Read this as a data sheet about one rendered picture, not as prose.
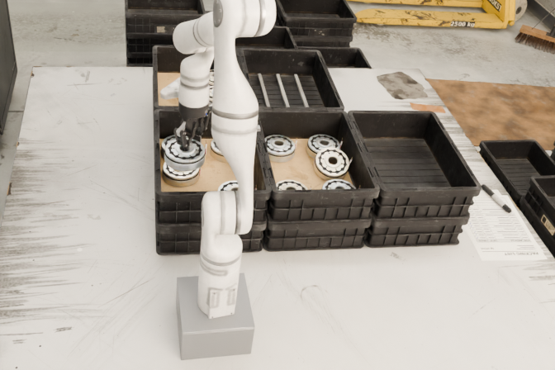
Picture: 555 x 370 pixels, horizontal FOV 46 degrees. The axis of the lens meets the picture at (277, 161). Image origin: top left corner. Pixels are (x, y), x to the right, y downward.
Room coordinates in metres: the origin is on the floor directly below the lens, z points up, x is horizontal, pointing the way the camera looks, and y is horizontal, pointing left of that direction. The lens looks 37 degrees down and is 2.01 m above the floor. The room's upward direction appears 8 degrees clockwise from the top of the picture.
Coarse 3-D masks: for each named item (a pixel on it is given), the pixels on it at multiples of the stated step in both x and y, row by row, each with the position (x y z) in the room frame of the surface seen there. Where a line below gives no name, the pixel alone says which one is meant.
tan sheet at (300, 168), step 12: (300, 144) 1.67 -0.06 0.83; (300, 156) 1.61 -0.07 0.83; (276, 168) 1.53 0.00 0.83; (288, 168) 1.54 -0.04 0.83; (300, 168) 1.54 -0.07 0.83; (312, 168) 1.55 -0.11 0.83; (276, 180) 1.47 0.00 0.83; (300, 180) 1.49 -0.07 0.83; (312, 180) 1.50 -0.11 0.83; (324, 180) 1.51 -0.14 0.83; (348, 180) 1.52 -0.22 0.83
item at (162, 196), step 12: (168, 108) 1.62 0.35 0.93; (156, 120) 1.55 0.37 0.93; (156, 132) 1.48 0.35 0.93; (156, 144) 1.43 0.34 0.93; (156, 156) 1.38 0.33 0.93; (156, 168) 1.32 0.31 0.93; (264, 168) 1.39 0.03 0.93; (156, 180) 1.28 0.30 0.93; (264, 180) 1.34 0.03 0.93; (156, 192) 1.23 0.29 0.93; (168, 192) 1.24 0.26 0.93; (180, 192) 1.24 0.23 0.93; (192, 192) 1.25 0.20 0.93; (204, 192) 1.26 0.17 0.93; (264, 192) 1.29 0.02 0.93
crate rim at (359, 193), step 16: (272, 112) 1.68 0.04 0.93; (288, 112) 1.69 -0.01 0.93; (304, 112) 1.70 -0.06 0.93; (320, 112) 1.72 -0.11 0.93; (336, 112) 1.73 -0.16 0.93; (352, 128) 1.65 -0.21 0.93; (272, 192) 1.31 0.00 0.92; (288, 192) 1.30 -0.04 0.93; (304, 192) 1.31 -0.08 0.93; (320, 192) 1.32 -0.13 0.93; (336, 192) 1.33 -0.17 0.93; (352, 192) 1.35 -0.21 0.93; (368, 192) 1.36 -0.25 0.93
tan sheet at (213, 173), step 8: (160, 144) 1.57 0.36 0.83; (208, 144) 1.60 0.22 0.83; (160, 152) 1.53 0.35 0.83; (208, 152) 1.56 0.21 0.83; (160, 160) 1.49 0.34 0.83; (208, 160) 1.52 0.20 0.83; (216, 160) 1.53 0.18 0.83; (208, 168) 1.48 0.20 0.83; (216, 168) 1.49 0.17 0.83; (224, 168) 1.49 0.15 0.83; (200, 176) 1.44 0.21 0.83; (208, 176) 1.45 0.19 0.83; (216, 176) 1.45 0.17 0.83; (224, 176) 1.46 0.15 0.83; (232, 176) 1.46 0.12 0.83; (168, 184) 1.38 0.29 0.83; (192, 184) 1.40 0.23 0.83; (200, 184) 1.40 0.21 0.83; (208, 184) 1.41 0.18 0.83; (216, 184) 1.42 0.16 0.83
